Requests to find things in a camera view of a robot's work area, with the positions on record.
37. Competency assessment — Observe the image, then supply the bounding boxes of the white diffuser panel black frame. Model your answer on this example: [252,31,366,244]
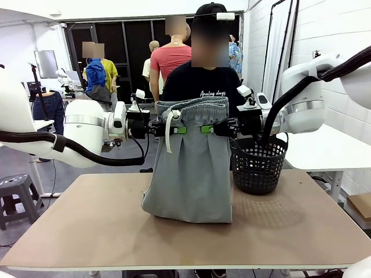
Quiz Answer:
[262,0,301,91]

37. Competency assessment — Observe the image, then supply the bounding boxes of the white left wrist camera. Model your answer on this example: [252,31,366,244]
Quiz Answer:
[128,89,146,112]

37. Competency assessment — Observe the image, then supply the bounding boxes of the black perforated laundry basket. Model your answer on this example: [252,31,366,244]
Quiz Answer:
[228,132,289,195]

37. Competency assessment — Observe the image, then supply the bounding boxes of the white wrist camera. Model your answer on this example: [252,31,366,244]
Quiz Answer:
[236,85,261,111]
[128,89,146,112]

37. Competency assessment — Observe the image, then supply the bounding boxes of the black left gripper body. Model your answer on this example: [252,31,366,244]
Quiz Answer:
[126,111,159,140]

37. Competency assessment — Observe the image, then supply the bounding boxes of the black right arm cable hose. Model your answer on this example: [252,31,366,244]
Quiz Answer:
[256,46,371,145]

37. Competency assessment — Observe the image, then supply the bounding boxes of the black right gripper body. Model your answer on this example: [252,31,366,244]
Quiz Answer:
[235,109,263,137]

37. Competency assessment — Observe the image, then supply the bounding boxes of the grey training pants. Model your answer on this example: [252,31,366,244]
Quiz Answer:
[141,97,234,224]

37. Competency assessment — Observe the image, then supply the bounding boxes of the grey plastic stool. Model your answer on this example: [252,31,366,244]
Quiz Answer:
[0,173,46,231]

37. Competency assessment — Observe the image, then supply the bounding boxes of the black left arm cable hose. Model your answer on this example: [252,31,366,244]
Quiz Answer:
[0,109,151,167]

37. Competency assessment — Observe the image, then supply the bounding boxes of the large white table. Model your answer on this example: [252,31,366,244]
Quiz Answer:
[282,123,371,203]

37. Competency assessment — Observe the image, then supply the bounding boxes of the figure in blue jacket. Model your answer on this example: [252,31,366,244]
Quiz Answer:
[82,42,114,107]

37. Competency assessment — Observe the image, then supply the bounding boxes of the person in black T-shirt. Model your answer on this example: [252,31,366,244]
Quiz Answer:
[161,14,248,103]

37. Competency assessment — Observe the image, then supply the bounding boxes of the framed grey wall board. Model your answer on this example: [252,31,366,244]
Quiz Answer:
[33,49,59,79]

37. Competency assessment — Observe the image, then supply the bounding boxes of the mannequin in red shirt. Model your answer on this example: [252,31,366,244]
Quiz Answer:
[149,17,194,103]

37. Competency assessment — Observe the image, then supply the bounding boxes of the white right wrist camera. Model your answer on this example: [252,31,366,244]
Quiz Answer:
[236,85,261,111]

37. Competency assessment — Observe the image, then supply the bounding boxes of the brown cardboard box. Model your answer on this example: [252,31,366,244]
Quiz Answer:
[346,192,371,229]

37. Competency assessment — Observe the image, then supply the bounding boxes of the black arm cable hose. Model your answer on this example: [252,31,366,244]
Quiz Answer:
[256,46,371,145]
[0,109,151,167]

